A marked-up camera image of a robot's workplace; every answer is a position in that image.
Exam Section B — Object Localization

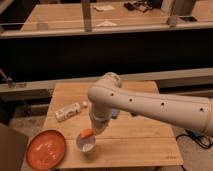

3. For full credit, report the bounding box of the orange pepper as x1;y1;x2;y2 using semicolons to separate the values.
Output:
80;129;94;138

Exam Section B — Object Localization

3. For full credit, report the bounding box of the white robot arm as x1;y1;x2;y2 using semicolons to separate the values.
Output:
87;72;213;137

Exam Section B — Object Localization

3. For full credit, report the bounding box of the white ceramic cup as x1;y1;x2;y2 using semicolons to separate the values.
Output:
76;134;96;153

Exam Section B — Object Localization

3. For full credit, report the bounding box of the small blue object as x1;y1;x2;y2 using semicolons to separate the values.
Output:
112;109;119;119

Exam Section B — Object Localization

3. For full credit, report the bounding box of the orange plate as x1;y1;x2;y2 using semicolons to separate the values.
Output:
26;130;66;171

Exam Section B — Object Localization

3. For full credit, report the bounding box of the brown cardboard box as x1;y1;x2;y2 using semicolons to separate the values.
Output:
0;123;28;171

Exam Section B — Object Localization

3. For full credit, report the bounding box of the crumpled white paper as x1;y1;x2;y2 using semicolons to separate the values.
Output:
97;20;117;27

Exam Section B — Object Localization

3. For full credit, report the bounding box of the white paper sheet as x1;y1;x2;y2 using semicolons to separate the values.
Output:
94;5;115;11

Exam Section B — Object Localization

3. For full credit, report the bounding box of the dark tool pile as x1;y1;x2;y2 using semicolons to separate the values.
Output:
124;0;152;13

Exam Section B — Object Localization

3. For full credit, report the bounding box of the metal clamp bracket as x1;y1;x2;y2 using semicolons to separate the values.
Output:
0;68;27;88

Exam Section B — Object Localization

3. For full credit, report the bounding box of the black cable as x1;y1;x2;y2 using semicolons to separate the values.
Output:
175;129;213;150

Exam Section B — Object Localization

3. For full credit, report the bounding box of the metal post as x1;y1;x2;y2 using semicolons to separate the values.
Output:
81;0;92;32
167;0;197;27

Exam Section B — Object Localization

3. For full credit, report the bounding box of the metal post right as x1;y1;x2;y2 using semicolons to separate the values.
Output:
167;0;197;27

